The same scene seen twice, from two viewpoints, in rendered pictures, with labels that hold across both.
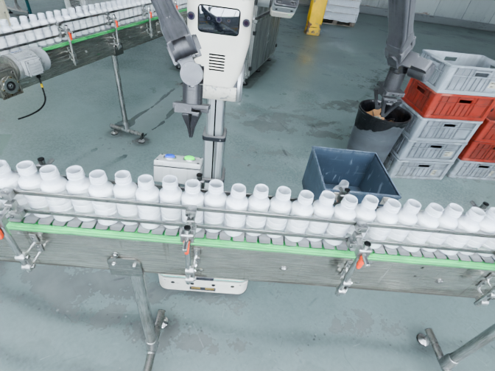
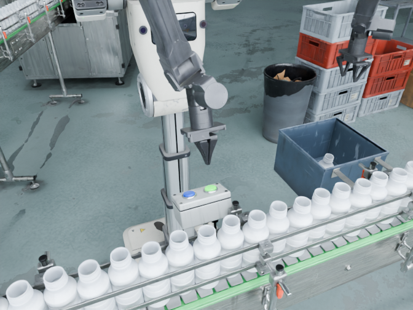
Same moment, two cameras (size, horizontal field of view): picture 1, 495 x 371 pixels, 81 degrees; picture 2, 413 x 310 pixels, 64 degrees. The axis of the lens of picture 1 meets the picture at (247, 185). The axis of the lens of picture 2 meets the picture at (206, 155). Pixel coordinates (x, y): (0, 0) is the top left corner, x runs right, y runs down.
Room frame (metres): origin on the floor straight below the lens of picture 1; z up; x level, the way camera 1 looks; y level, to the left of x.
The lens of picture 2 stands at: (0.10, 0.39, 1.68)
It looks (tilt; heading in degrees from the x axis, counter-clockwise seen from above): 35 degrees down; 343
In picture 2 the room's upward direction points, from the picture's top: straight up
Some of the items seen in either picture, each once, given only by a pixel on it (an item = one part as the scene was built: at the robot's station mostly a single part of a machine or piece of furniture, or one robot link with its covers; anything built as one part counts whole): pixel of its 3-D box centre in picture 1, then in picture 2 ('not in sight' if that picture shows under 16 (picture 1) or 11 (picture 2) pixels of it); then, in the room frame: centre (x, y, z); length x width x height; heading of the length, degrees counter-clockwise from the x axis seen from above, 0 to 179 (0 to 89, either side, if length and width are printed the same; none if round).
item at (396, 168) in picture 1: (411, 158); (322, 111); (2.67, -1.64, 0.11); 0.61 x 0.41 x 0.22; 101
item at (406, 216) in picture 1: (400, 224); not in sight; (0.62, -0.45, 1.08); 0.06 x 0.06 x 0.17
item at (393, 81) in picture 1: (392, 82); (356, 47); (1.05, -0.45, 1.33); 0.10 x 0.07 x 0.07; 5
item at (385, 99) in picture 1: (387, 103); (355, 68); (1.04, -0.45, 1.26); 0.07 x 0.07 x 0.09; 5
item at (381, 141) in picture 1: (370, 140); (284, 105); (2.52, -1.10, 0.32); 0.45 x 0.45 x 0.64
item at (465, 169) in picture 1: (468, 160); (367, 96); (2.83, -2.33, 0.11); 0.61 x 0.41 x 0.22; 98
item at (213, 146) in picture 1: (213, 165); (176, 185); (1.21, 0.19, 0.74); 0.11 x 0.11 x 0.40; 5
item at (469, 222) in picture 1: (460, 231); not in sight; (0.62, -0.63, 1.08); 0.06 x 0.06 x 0.17
